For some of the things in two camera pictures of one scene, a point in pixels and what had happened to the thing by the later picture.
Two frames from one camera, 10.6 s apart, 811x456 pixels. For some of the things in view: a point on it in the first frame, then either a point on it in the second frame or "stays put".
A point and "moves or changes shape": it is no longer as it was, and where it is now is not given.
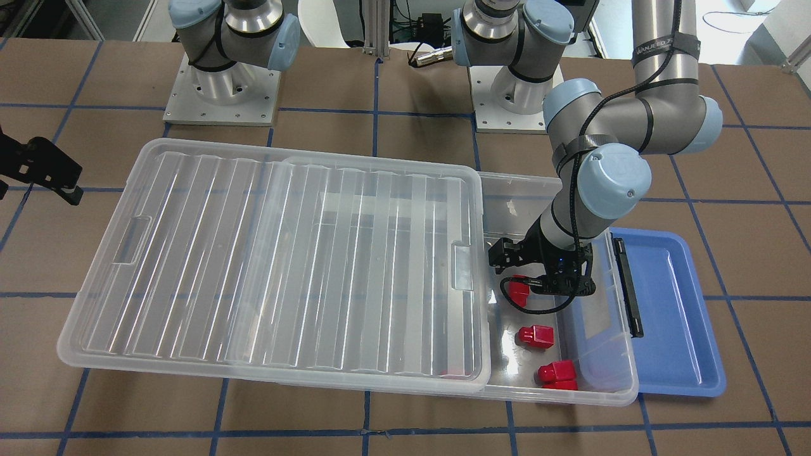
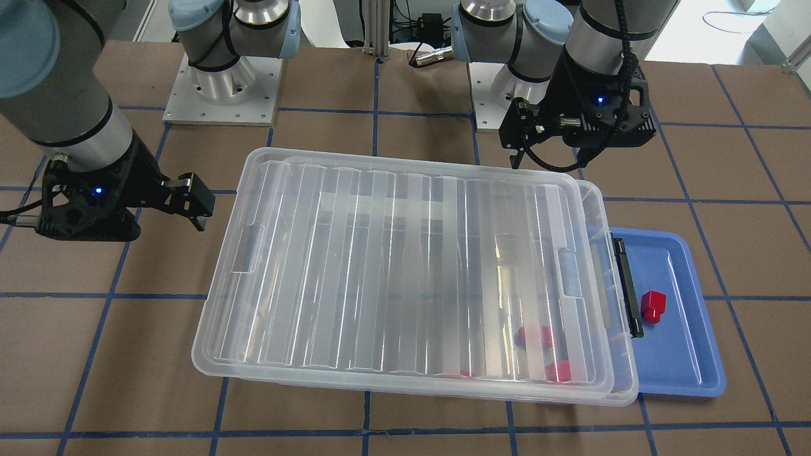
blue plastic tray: (678, 354) stays put
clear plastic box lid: (287, 266) moves or changes shape
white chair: (320, 21) stays put
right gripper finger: (41, 163) -> (190, 196)
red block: (538, 336) stays put
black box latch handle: (628, 288) stays put
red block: (518, 291) -> (653, 304)
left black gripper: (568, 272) -> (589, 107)
